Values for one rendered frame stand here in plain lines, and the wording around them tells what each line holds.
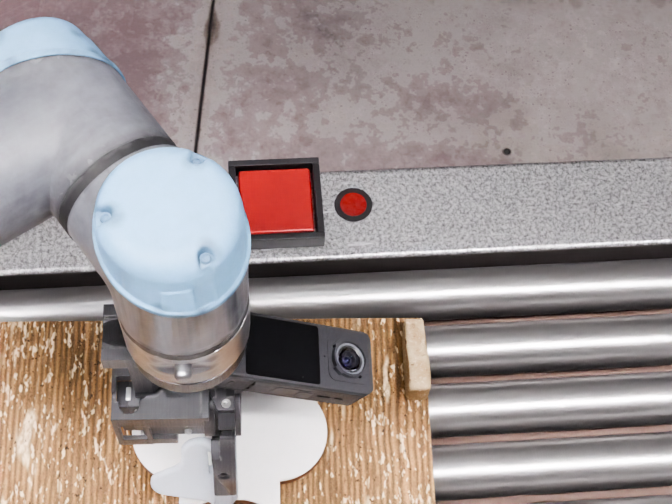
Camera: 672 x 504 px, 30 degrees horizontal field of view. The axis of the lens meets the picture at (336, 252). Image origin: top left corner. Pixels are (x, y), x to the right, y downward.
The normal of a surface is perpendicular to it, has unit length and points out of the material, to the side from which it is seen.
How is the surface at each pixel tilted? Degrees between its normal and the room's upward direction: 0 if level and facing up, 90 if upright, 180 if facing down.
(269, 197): 0
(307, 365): 27
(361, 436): 0
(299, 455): 1
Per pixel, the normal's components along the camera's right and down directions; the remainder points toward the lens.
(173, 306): 0.10, 0.87
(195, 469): 0.05, 0.65
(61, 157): -0.40, -0.07
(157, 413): 0.05, -0.44
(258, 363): 0.50, -0.39
